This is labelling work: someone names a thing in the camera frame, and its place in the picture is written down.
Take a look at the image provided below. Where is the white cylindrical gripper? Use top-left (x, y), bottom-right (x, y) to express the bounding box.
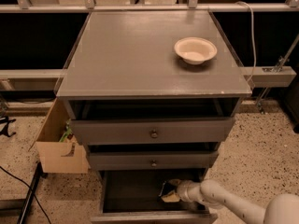
top-left (161, 179), bottom-right (203, 203)

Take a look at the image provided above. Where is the blue rxbar blueberry wrapper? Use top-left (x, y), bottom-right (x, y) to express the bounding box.
top-left (159, 181), bottom-right (166, 198)

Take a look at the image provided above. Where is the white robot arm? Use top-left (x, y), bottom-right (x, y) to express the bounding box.
top-left (159, 179), bottom-right (299, 224)

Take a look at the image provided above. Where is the grey middle drawer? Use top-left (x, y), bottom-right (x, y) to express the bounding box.
top-left (87, 151), bottom-right (218, 171)

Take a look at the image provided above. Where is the grey drawer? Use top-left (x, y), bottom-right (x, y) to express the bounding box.
top-left (87, 151), bottom-right (218, 171)
top-left (91, 169), bottom-right (218, 224)
top-left (71, 118), bottom-right (235, 145)

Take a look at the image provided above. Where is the grey bottom drawer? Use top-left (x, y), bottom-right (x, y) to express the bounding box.
top-left (91, 169), bottom-right (218, 224)

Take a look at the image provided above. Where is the grey top drawer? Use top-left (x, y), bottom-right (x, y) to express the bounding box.
top-left (71, 118), bottom-right (235, 145)

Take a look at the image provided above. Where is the grey drawer cabinet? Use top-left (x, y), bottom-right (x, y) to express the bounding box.
top-left (58, 10), bottom-right (251, 224)

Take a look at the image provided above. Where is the green item in box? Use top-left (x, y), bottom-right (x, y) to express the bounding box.
top-left (60, 119), bottom-right (72, 142)

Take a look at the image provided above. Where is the cardboard box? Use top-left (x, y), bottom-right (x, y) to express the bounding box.
top-left (35, 99), bottom-right (89, 174)

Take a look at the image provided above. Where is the black metal floor bar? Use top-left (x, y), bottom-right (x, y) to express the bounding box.
top-left (17, 162), bottom-right (42, 224)

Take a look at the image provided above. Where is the white paper bowl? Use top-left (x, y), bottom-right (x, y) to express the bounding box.
top-left (174, 37), bottom-right (218, 65)

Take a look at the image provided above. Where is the black stand foot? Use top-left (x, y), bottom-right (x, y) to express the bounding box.
top-left (0, 116), bottom-right (16, 137)

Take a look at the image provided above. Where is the metal rail frame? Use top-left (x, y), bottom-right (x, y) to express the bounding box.
top-left (0, 0), bottom-right (299, 114)

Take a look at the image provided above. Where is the black floor cable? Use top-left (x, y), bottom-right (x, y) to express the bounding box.
top-left (0, 165), bottom-right (52, 224)

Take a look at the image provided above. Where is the white cable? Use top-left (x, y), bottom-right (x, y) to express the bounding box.
top-left (235, 1), bottom-right (258, 83)

